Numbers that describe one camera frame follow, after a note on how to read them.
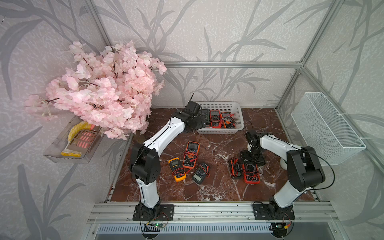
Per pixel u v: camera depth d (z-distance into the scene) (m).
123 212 0.75
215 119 1.07
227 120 1.06
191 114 0.68
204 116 1.05
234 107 1.12
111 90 0.46
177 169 0.84
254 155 0.79
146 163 0.47
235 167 0.85
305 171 0.47
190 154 0.90
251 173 0.83
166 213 0.73
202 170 0.84
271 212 0.67
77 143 0.59
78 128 0.64
